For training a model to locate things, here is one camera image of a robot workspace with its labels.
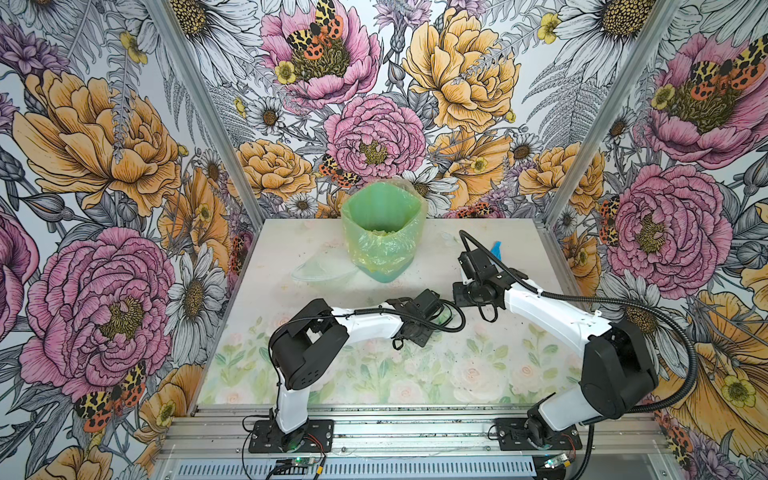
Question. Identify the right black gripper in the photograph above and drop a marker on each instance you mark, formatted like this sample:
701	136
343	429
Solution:
458	294

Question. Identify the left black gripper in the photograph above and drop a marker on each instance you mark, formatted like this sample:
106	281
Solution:
422	338

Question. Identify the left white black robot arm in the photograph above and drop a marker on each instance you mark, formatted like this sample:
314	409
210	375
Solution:
304	348

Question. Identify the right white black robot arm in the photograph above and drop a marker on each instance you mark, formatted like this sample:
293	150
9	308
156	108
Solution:
617	370

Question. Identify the dark blue paper scrap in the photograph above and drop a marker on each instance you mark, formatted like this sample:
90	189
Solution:
496	250

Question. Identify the yellow plastic bin liner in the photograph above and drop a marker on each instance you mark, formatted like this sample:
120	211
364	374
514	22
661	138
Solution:
384	240

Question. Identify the green trash bin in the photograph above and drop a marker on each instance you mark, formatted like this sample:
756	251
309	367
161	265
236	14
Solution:
384	240

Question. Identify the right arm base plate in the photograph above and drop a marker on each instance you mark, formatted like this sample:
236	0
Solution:
518	434

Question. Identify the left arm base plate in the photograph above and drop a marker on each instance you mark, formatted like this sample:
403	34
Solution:
315	436

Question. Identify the right aluminium corner post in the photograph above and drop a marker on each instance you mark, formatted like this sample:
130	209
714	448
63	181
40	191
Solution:
650	37

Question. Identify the aluminium corner post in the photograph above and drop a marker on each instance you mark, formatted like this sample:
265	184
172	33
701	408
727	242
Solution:
650	37
172	36

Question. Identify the aluminium front rail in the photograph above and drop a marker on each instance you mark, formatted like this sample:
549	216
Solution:
401	430

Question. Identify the left aluminium corner post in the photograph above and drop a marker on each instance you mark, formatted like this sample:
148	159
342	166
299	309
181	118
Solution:
172	36

